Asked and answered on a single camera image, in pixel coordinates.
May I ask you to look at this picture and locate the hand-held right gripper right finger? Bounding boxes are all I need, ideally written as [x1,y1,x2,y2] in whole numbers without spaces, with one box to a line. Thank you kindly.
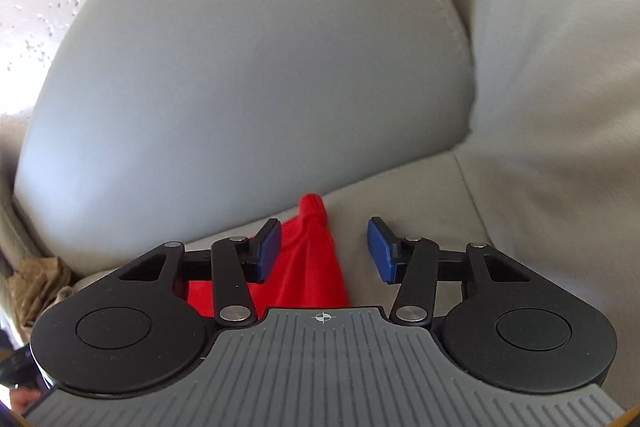
[368,216,531,325]

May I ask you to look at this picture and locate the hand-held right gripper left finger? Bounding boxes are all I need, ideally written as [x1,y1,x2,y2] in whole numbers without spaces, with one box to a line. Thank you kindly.
[119,218,282,328]

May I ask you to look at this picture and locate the red shirt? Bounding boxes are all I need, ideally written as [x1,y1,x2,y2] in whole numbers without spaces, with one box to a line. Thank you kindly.
[172,193,351,319]

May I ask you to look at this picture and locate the tan garment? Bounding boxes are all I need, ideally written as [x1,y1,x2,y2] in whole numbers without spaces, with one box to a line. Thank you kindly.
[7,256,76,328]

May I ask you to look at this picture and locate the grey sofa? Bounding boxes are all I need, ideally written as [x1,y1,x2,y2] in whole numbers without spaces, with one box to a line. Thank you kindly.
[0,0,640,333]

